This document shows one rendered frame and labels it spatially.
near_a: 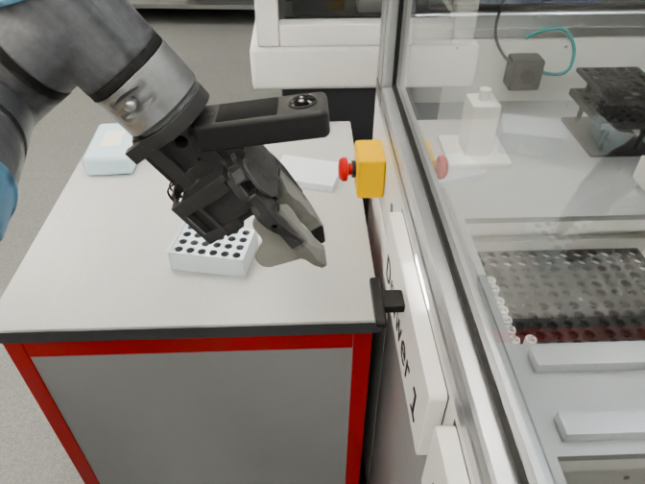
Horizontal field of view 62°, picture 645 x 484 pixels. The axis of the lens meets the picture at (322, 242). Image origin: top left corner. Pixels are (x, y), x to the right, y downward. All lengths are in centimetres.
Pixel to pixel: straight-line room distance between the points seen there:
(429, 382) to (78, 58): 40
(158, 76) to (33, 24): 9
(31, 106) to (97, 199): 65
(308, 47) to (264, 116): 86
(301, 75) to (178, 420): 80
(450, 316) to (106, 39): 36
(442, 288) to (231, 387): 51
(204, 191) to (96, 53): 14
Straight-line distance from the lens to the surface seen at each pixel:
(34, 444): 175
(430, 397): 53
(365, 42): 132
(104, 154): 117
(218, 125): 47
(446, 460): 50
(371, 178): 88
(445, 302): 52
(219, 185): 48
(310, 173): 108
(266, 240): 53
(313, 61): 133
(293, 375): 92
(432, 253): 57
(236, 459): 115
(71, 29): 45
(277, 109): 47
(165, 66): 46
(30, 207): 260
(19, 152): 42
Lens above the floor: 136
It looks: 40 degrees down
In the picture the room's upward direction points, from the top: straight up
